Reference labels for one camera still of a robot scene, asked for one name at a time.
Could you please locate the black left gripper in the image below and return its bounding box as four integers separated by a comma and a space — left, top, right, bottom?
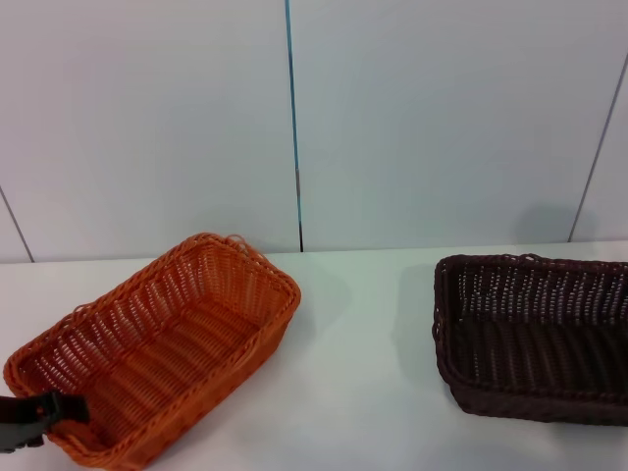
0, 391, 91, 453

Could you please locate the orange woven plastic basket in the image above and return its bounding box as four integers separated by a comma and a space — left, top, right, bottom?
3, 232, 302, 471

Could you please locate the dark brown woven basket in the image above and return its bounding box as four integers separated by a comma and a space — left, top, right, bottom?
431, 252, 628, 427

